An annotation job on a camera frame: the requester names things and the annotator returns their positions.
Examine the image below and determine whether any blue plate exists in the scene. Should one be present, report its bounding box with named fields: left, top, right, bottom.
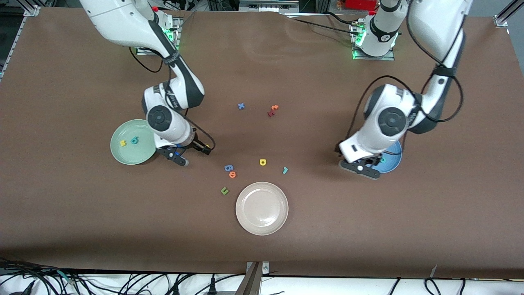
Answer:
left=370, top=139, right=402, bottom=174

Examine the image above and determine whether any light green plate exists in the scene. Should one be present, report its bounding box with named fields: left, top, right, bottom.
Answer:
left=110, top=119, right=158, bottom=165

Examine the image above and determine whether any beige plate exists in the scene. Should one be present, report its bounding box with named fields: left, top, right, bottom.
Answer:
left=235, top=182, right=289, bottom=236

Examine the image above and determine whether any brown table cover sheet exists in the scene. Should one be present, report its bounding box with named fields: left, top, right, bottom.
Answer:
left=0, top=7, right=524, bottom=279

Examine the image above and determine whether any aluminium profile beam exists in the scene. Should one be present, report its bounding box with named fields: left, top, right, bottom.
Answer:
left=235, top=261, right=271, bottom=295

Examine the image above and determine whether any red box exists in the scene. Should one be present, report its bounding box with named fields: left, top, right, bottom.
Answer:
left=346, top=0, right=379, bottom=10

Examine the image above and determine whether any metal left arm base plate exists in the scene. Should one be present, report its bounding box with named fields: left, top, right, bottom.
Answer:
left=350, top=20, right=395, bottom=61

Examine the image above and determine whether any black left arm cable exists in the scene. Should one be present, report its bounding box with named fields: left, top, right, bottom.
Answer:
left=344, top=8, right=464, bottom=156

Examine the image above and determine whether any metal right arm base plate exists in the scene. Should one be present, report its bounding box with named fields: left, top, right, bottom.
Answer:
left=137, top=16, right=183, bottom=56

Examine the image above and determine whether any black looped cable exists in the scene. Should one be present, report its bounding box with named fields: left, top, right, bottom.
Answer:
left=424, top=278, right=465, bottom=295

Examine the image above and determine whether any black base cable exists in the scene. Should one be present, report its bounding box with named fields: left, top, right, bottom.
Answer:
left=285, top=11, right=361, bottom=35

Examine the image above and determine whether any silver perforated metal rail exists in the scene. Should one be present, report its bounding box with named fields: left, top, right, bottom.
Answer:
left=239, top=0, right=299, bottom=11

